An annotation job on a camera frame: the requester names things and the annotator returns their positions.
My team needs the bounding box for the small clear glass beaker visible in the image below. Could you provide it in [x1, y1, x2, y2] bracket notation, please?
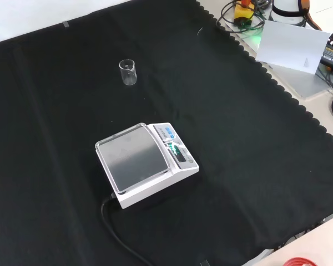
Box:
[118, 59, 137, 86]

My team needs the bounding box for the white electronic balance steel pan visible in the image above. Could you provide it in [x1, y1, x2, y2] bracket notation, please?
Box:
[94, 122, 200, 210]

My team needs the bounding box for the black bench cloth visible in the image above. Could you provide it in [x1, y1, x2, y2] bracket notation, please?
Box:
[0, 0, 333, 266]

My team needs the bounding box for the yellow stop button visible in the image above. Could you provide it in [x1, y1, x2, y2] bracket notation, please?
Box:
[234, 0, 256, 27]

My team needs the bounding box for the pale white board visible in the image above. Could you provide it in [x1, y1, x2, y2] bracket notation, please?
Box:
[255, 19, 331, 75]

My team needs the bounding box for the red round object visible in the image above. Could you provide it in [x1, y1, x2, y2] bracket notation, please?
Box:
[282, 257, 320, 266]

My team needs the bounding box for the black balance power cable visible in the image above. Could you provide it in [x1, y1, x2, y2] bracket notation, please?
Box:
[100, 193, 153, 266]

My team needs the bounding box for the thin black looped cable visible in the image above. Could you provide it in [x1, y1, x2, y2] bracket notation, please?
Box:
[215, 0, 266, 33]

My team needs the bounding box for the grey metal base plate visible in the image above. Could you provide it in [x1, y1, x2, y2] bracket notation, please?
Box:
[224, 18, 333, 98]

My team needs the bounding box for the orange cable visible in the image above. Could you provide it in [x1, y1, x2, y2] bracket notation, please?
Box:
[301, 0, 324, 31]

